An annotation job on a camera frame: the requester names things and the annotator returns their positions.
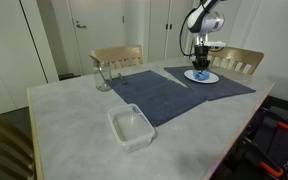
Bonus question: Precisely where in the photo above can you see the small dark metal utensil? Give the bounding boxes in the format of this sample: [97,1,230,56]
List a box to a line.
[118,73,127,85]

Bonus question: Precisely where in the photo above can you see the clear plastic container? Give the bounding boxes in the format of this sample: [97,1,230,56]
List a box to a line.
[107,104,155,152]

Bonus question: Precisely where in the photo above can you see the clear glass jar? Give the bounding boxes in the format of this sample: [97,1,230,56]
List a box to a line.
[92,56,112,92]

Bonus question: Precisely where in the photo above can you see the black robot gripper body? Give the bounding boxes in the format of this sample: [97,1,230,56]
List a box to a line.
[193,46,210,69]

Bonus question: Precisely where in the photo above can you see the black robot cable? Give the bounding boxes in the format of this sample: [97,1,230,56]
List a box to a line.
[178,13,196,58]

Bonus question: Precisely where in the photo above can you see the dark blue placemat under plate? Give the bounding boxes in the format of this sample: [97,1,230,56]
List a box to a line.
[165,66,254,100]

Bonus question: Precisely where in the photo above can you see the wooden chair near jar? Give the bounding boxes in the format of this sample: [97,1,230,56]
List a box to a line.
[90,45,143,69]

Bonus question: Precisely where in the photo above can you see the white door with handle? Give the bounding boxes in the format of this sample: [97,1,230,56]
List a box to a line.
[69,0,125,75]

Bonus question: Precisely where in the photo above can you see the blue microfiber towel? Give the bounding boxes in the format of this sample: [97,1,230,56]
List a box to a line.
[193,71,210,81]

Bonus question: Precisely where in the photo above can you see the black orange clamp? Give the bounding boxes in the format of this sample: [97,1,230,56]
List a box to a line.
[240,114,288,178]

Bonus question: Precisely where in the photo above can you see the white closet double doors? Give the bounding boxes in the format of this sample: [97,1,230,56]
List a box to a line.
[148,0,192,62]

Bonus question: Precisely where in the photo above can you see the wooden chair foreground left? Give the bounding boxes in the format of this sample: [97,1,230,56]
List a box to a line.
[0,114,37,180]

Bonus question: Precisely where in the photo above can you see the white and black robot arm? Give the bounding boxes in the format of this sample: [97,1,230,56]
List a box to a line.
[187,0,225,71]

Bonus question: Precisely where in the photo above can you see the wooden chair near plate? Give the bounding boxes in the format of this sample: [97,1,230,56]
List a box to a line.
[208,46,264,75]

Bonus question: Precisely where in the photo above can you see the white round plate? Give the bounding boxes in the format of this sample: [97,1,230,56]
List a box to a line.
[184,70,219,84]

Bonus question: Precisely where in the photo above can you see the dark blue placemat near jar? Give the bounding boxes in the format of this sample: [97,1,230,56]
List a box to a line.
[110,71,206,127]

